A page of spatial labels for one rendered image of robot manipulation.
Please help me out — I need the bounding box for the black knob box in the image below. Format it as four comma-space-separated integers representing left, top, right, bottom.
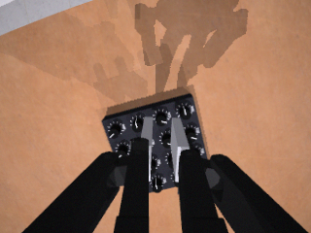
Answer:
101, 93, 208, 193

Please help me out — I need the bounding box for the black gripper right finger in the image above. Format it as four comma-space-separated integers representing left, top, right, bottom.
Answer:
170, 117, 308, 233

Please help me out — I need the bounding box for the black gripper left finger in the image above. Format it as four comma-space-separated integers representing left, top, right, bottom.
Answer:
21, 116, 153, 233

